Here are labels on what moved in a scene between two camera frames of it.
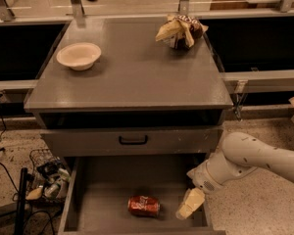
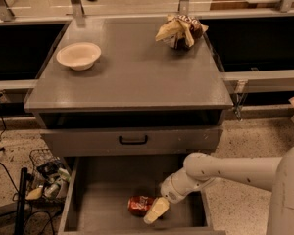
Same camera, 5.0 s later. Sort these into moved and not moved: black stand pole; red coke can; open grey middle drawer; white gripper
Moved: white gripper
Not moved: open grey middle drawer; black stand pole; red coke can
